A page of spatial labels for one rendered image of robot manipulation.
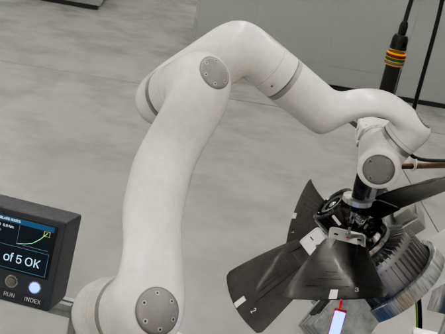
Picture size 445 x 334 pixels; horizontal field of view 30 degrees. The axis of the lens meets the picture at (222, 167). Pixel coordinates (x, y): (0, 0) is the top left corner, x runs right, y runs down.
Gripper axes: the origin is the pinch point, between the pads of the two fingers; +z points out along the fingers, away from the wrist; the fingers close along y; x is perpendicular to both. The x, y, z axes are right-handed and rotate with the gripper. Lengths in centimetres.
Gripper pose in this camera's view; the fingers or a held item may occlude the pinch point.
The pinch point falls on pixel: (379, 119)
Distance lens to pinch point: 187.8
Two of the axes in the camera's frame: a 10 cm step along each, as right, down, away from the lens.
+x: 1.8, -9.1, -3.8
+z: 1.8, -3.5, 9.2
